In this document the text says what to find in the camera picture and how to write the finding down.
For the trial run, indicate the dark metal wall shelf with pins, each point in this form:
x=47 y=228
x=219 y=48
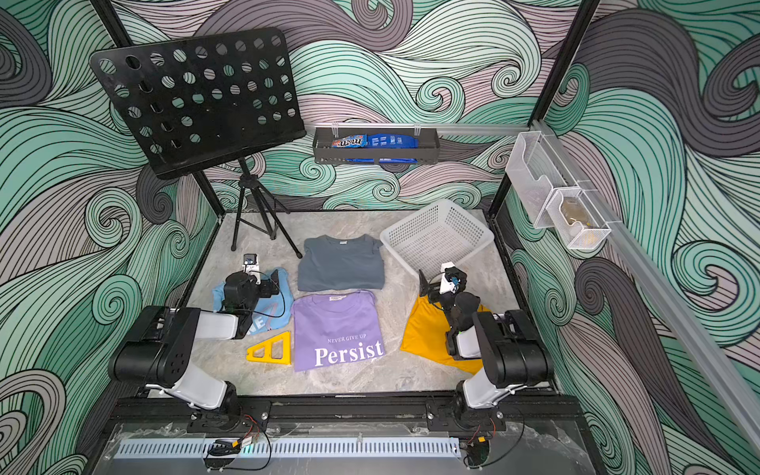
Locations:
x=427 y=153

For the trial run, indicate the blue snack packet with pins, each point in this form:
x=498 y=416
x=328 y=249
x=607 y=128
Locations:
x=392 y=142

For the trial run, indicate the white plastic basket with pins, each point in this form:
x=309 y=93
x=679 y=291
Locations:
x=439 y=233

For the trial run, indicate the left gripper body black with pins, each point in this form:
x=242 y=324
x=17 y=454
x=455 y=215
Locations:
x=264 y=291

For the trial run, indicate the clear bin with brown items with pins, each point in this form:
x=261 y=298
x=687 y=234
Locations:
x=573 y=220

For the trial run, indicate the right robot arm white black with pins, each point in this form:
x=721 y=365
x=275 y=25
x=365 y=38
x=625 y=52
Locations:
x=508 y=345

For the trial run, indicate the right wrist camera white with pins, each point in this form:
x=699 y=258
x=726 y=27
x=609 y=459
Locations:
x=453 y=279

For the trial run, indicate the black perforated music stand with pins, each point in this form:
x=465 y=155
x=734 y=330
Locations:
x=199 y=102

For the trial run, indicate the clear plastic wall bin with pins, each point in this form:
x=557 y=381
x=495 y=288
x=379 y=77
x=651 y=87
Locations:
x=536 y=173

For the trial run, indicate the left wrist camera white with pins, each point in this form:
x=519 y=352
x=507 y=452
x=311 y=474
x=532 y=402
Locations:
x=250 y=263

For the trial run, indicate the purple t-shirt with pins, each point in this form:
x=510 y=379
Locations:
x=335 y=329

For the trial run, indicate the grey t-shirt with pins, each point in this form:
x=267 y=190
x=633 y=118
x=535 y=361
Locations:
x=330 y=263

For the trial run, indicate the yellow triangular toy block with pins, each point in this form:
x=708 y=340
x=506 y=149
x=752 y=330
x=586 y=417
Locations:
x=275 y=350

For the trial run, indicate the yellow t-shirt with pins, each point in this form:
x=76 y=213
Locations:
x=425 y=336

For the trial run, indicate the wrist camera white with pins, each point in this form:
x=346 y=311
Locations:
x=453 y=279
x=250 y=263

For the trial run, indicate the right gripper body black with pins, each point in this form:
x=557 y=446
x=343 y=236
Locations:
x=453 y=302

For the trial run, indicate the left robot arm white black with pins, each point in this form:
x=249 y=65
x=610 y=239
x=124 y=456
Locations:
x=156 y=352

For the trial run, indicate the m&m candy packet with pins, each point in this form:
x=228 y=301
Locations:
x=356 y=141

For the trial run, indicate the white slotted cable duct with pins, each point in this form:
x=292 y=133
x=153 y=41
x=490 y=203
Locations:
x=298 y=447

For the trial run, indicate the light blue t-shirt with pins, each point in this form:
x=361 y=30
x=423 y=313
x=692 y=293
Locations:
x=269 y=313

